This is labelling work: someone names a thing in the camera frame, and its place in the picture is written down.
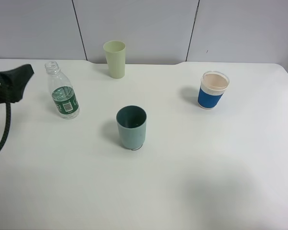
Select black camera cable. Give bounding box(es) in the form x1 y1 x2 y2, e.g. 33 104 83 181
0 58 12 162

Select teal plastic cup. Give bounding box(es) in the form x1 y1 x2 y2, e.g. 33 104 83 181
116 105 147 150

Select pale yellow plastic cup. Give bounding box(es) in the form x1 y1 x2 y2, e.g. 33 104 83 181
103 41 126 79

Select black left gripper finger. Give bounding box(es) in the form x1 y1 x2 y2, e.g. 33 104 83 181
0 64 34 104

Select clear plastic water bottle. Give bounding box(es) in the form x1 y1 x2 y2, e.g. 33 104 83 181
45 61 80 119

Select blue sleeved paper cup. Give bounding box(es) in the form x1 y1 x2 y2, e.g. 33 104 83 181
197 71 230 109

